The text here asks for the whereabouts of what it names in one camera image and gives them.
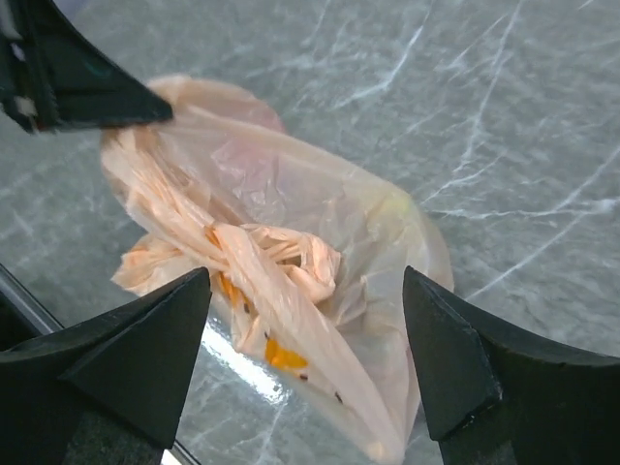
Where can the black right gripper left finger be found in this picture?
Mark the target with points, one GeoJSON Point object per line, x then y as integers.
{"type": "Point", "coordinates": [121, 373]}

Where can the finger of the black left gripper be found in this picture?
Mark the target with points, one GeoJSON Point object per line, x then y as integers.
{"type": "Point", "coordinates": [53, 79]}

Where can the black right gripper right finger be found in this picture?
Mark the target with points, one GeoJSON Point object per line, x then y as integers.
{"type": "Point", "coordinates": [495, 393]}

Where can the peach plastic bag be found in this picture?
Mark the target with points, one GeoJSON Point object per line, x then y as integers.
{"type": "Point", "coordinates": [306, 251]}

